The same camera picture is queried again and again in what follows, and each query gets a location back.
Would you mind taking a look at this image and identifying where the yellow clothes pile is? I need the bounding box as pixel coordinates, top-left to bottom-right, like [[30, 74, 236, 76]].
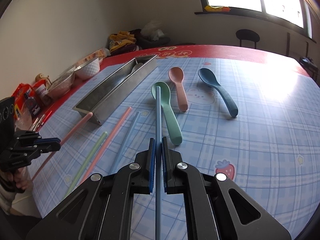
[[108, 31, 136, 55]]

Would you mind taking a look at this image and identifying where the plastic-wrapped bowl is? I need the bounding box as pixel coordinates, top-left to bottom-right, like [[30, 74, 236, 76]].
[[47, 72, 75, 100]]

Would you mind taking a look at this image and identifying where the pink spoon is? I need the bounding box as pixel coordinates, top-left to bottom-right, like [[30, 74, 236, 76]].
[[168, 67, 188, 112]]

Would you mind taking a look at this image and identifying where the snack box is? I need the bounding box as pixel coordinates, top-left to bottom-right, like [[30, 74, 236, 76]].
[[73, 48, 111, 67]]

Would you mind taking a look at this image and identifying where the person's left hand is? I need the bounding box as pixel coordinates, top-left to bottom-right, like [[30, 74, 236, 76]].
[[5, 167, 32, 190]]

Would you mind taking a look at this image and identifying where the steel utensil tray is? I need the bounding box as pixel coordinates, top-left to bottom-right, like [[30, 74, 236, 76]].
[[73, 54, 157, 126]]

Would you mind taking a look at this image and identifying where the green spoon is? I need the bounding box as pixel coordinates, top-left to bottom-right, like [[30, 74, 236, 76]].
[[151, 81, 183, 146]]

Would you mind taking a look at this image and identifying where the blue spoon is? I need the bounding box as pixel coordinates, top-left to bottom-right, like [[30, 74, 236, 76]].
[[198, 68, 239, 118]]

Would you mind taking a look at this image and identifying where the white sleeve forearm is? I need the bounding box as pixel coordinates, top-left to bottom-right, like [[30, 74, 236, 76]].
[[1, 173, 25, 215]]

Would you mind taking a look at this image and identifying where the yellow object on windowsill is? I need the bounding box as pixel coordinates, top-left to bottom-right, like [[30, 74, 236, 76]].
[[204, 5, 231, 12]]

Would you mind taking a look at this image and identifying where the white textured bowl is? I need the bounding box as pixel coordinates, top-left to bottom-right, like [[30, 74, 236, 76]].
[[74, 57, 100, 81]]

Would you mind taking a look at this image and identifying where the pink chopstick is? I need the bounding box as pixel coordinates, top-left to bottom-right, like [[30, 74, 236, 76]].
[[31, 112, 93, 181], [80, 107, 132, 184]]

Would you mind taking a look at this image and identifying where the black round chair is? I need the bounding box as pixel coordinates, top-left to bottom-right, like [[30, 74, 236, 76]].
[[235, 29, 260, 49]]

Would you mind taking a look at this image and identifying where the green chopstick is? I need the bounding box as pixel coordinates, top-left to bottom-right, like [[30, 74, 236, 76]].
[[65, 132, 108, 198]]

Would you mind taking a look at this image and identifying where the white plastic bag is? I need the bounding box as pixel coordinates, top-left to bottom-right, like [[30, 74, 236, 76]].
[[140, 20, 165, 41]]

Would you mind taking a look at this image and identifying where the blue chopstick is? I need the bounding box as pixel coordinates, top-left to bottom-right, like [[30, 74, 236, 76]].
[[155, 86, 162, 240], [110, 111, 141, 174]]

